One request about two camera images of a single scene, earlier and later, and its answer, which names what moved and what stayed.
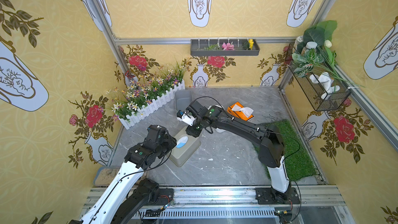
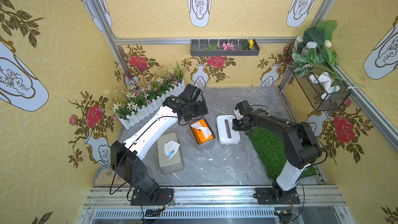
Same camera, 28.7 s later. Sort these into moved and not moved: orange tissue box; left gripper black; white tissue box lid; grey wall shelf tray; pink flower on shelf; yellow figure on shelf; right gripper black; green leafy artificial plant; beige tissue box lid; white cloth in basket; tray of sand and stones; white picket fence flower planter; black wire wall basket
Moved: right gripper black; white tissue box lid; left gripper black; orange tissue box; beige tissue box lid
Not moved: tray of sand and stones; white picket fence flower planter; yellow figure on shelf; green leafy artificial plant; black wire wall basket; white cloth in basket; pink flower on shelf; grey wall shelf tray
